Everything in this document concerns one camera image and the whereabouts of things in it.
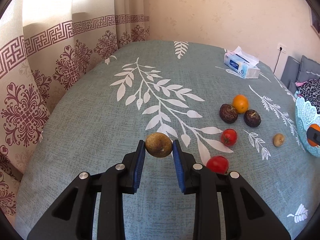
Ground leopard print blanket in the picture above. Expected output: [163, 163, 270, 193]
[295, 79, 320, 115]

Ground small tan round fruit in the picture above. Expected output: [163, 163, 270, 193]
[272, 133, 285, 147]

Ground light blue lattice plastic basket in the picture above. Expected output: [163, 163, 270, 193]
[294, 96, 320, 158]

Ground red tomato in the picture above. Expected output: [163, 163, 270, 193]
[206, 156, 229, 175]
[221, 128, 238, 147]

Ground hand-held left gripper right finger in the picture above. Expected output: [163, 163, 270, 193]
[172, 139, 292, 240]

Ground teal leaf-print tablecloth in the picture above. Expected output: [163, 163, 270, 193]
[15, 40, 320, 240]

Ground white and blue tissue box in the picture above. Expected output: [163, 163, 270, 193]
[223, 46, 261, 80]

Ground black power cable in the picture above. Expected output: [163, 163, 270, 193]
[272, 51, 284, 73]

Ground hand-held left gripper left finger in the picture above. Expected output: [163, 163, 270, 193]
[26, 139, 146, 240]

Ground dark purple round fruit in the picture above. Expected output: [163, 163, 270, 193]
[244, 109, 262, 128]
[219, 104, 238, 124]

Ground framed wall picture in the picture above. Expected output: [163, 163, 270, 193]
[309, 5, 320, 34]

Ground brown round fruit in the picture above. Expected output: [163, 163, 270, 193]
[145, 132, 173, 158]

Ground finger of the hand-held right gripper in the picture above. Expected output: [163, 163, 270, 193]
[306, 126, 320, 146]

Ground large grey cushion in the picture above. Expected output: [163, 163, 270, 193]
[297, 55, 320, 83]

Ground grey upholstered bed frame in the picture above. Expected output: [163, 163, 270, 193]
[280, 55, 302, 94]

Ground small grey cushion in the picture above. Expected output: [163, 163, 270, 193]
[287, 80, 299, 95]

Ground beige curtain with maroon pattern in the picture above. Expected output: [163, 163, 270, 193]
[0, 0, 150, 230]

